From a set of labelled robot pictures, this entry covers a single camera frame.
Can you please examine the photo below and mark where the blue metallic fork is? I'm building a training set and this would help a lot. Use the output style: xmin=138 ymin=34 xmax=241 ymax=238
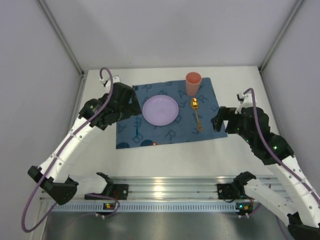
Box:
xmin=135 ymin=117 xmax=141 ymax=138

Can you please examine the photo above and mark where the gold ornate spoon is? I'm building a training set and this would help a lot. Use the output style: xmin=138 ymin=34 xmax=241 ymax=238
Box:
xmin=190 ymin=97 xmax=203 ymax=132

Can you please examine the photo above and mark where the blue letter-print placemat cloth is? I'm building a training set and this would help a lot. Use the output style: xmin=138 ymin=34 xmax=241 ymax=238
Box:
xmin=115 ymin=77 xmax=227 ymax=150

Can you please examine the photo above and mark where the purple plastic plate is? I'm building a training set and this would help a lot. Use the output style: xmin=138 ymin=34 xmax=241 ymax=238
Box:
xmin=142 ymin=95 xmax=179 ymax=127

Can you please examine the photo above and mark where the orange plastic cup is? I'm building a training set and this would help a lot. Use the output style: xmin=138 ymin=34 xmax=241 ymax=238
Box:
xmin=185 ymin=72 xmax=202 ymax=96

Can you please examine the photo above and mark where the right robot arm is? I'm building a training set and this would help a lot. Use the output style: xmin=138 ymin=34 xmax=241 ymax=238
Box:
xmin=211 ymin=106 xmax=320 ymax=240

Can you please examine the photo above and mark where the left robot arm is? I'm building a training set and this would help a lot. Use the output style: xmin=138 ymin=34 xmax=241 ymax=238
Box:
xmin=28 ymin=82 xmax=142 ymax=205

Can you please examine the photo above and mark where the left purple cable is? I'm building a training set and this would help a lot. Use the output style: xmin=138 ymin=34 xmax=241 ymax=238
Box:
xmin=21 ymin=67 xmax=121 ymax=233

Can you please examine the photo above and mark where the purple cable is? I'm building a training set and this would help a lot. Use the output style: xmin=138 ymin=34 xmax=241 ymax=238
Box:
xmin=243 ymin=87 xmax=320 ymax=240
xmin=21 ymin=67 xmax=121 ymax=233

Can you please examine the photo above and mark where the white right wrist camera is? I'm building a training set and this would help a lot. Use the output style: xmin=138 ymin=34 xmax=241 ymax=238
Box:
xmin=235 ymin=91 xmax=253 ymax=114

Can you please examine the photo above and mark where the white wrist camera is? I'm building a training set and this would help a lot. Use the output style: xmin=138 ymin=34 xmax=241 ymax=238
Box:
xmin=99 ymin=75 xmax=121 ymax=93
xmin=235 ymin=91 xmax=253 ymax=114

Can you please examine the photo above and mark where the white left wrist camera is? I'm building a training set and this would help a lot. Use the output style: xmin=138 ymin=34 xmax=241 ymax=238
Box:
xmin=99 ymin=75 xmax=121 ymax=93

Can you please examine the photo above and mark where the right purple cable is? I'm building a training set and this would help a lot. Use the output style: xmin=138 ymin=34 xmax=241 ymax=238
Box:
xmin=243 ymin=87 xmax=320 ymax=240

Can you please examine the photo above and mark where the aluminium mounting rail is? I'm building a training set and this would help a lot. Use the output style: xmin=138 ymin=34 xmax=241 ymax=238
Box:
xmin=39 ymin=176 xmax=313 ymax=201

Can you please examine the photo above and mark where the perforated grey cable duct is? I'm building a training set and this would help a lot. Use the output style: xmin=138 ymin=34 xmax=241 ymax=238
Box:
xmin=52 ymin=201 xmax=252 ymax=213

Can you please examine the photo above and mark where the left aluminium frame post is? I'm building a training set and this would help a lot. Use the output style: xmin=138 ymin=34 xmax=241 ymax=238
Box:
xmin=35 ymin=0 xmax=84 ymax=76

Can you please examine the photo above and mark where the aluminium frame post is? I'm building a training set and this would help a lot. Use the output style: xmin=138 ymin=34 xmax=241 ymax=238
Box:
xmin=35 ymin=0 xmax=84 ymax=76
xmin=258 ymin=0 xmax=306 ymax=75

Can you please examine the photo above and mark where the right aluminium frame post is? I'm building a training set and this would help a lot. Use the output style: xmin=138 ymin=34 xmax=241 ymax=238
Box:
xmin=258 ymin=0 xmax=306 ymax=75

